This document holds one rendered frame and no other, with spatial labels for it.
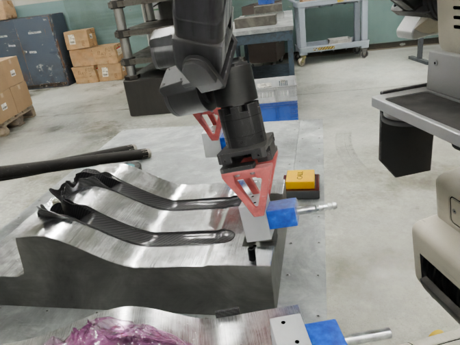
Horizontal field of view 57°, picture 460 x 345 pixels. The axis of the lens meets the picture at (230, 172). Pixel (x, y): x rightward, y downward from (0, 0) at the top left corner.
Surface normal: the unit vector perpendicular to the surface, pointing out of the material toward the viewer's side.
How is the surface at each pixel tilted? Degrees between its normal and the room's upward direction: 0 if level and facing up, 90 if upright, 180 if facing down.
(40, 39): 90
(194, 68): 124
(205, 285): 90
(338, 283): 0
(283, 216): 81
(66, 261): 90
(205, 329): 17
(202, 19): 111
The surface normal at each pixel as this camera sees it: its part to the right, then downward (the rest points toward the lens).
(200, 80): -0.20, 0.86
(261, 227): -0.22, 0.28
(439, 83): -0.97, 0.19
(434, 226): -0.26, -0.87
